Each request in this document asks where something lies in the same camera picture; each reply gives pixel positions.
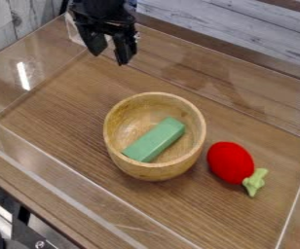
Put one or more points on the green rectangular block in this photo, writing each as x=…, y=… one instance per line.
x=155, y=141

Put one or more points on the clear acrylic corner bracket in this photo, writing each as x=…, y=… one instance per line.
x=72, y=28

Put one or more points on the brown wooden bowl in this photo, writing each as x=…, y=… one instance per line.
x=132, y=118

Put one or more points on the black table leg bracket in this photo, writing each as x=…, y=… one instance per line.
x=33, y=233

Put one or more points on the clear acrylic tray walls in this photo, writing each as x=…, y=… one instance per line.
x=58, y=91

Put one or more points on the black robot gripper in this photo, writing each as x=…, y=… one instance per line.
x=108, y=17

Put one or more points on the red plush strawberry toy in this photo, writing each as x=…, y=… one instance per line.
x=232, y=164

